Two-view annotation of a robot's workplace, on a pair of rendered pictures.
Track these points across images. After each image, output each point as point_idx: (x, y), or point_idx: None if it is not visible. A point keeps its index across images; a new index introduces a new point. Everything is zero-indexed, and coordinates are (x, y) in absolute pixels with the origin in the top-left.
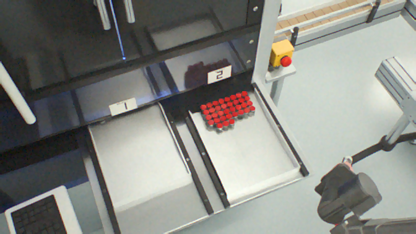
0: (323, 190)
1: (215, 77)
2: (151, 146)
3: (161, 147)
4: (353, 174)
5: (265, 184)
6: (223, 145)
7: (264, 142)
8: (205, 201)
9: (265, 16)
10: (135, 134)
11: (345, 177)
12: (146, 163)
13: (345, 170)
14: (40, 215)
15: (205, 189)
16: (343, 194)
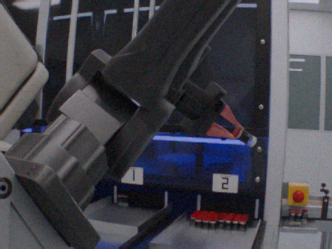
0: (187, 118)
1: (221, 185)
2: (133, 220)
3: (139, 222)
4: (215, 85)
5: None
6: (192, 236)
7: (233, 246)
8: (127, 242)
9: (272, 120)
10: (131, 214)
11: (208, 92)
12: (117, 222)
13: (211, 84)
14: None
15: (139, 244)
16: None
